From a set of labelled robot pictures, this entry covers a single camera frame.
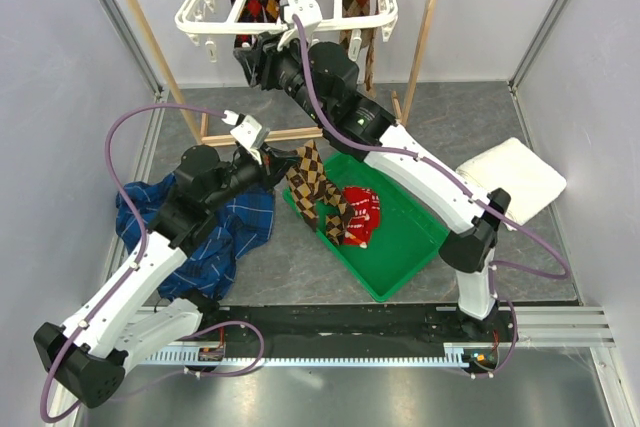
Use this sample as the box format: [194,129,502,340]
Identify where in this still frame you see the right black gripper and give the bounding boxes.
[234,25,329,125]

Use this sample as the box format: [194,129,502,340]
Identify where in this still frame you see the brown yellow argyle sock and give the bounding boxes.
[285,140,326,231]
[321,181,355,246]

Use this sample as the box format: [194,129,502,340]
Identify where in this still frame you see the red christmas sock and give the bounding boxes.
[342,186,381,234]
[342,225,372,249]

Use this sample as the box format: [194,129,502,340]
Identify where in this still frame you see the tan brown argyle sock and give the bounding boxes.
[338,0,379,98]

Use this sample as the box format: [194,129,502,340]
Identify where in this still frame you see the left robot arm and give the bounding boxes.
[34,145,300,408]

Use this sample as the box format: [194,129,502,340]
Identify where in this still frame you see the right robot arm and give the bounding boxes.
[233,33,511,341]

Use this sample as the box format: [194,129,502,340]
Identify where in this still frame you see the black red argyle sock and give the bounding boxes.
[230,0,281,48]

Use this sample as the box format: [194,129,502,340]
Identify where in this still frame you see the blue plaid shirt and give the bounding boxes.
[115,174,275,301]

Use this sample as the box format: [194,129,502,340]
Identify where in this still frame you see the green plastic tray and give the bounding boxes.
[282,151,453,303]

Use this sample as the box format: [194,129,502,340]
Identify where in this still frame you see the wooden clothes rack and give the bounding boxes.
[97,0,452,148]

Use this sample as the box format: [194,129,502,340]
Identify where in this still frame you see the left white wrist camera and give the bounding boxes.
[223,110,270,151]

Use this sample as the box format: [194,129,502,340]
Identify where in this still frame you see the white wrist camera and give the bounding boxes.
[223,110,270,151]
[277,0,323,51]

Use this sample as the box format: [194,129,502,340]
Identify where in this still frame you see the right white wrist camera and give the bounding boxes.
[277,0,323,51]

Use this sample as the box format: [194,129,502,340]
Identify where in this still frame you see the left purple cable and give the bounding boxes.
[39,102,231,424]

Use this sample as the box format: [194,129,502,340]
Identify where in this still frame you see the purple cable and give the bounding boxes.
[39,102,231,424]
[292,14,571,343]

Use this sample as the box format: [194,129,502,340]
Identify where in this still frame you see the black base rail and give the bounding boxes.
[191,303,518,361]

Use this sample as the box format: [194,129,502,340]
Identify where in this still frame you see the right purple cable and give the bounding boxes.
[292,14,571,343]

